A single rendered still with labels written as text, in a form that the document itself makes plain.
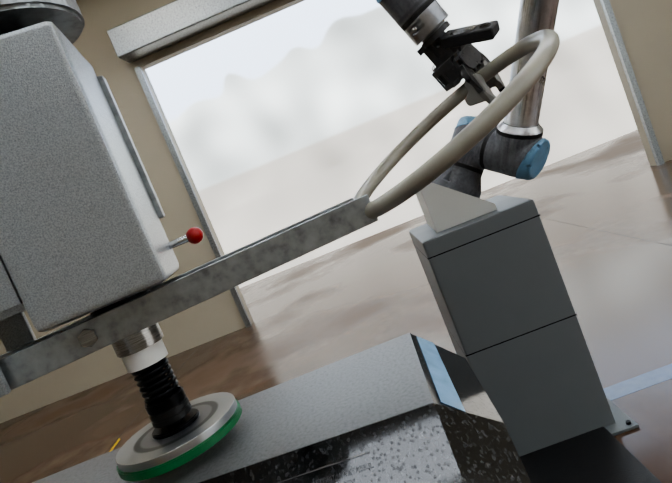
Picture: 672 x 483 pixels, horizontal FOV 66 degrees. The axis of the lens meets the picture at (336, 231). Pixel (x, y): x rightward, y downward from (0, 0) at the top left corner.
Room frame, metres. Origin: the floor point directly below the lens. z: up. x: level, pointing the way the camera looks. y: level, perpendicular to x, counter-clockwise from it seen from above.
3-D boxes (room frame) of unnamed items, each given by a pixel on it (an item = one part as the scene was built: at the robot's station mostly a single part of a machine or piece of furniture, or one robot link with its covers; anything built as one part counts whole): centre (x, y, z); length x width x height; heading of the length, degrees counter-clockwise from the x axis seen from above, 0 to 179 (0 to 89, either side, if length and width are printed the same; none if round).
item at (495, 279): (1.91, -0.46, 0.43); 0.50 x 0.50 x 0.85; 86
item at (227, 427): (0.87, 0.38, 0.85); 0.22 x 0.22 x 0.04
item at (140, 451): (0.87, 0.38, 0.86); 0.21 x 0.21 x 0.01
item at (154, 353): (0.87, 0.38, 1.00); 0.07 x 0.07 x 0.04
